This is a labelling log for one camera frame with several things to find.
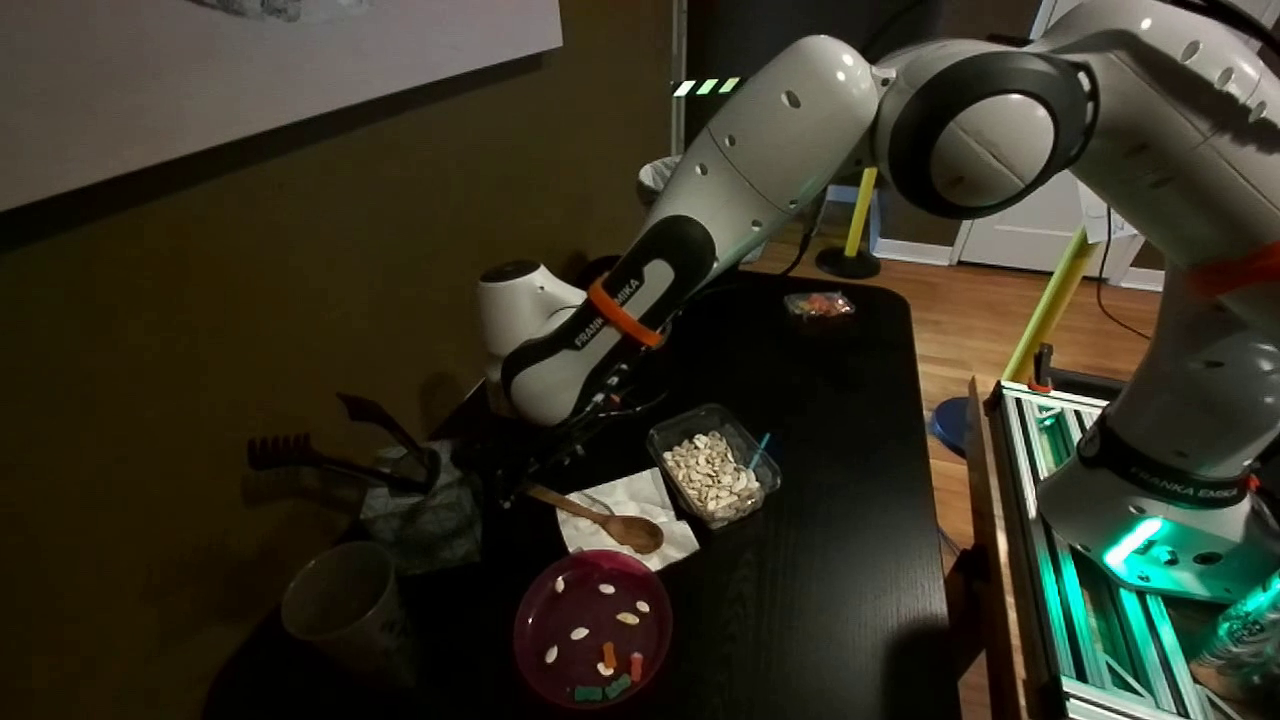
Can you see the white paper napkin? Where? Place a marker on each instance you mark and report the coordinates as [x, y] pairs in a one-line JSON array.
[[638, 495]]

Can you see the white paper cup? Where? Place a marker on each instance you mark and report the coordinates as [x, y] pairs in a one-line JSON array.
[[346, 607]]

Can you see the wooden spoon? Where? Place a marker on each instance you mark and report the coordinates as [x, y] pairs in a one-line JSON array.
[[627, 531]]

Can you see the yellow black striped bar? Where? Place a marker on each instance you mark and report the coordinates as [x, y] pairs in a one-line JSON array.
[[704, 86]]

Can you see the clear container of seeds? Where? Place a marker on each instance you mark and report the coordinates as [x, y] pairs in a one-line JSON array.
[[704, 457]]

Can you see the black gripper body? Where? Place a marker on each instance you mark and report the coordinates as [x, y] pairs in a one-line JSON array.
[[506, 453]]

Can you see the red plate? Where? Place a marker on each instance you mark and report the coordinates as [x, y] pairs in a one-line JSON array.
[[592, 631]]

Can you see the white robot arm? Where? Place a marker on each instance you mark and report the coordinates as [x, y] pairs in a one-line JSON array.
[[1158, 106]]

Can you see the white wall board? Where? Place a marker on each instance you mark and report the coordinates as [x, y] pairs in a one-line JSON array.
[[93, 88]]

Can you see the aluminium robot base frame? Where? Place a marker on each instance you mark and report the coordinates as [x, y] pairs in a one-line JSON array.
[[1096, 632]]

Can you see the patterned utensil holder box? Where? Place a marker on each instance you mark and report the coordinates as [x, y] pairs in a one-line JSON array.
[[430, 532]]

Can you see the small candy packet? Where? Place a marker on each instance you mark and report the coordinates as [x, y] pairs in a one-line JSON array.
[[819, 307]]

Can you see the black utensils in holder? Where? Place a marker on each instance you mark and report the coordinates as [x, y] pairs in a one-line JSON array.
[[385, 449]]

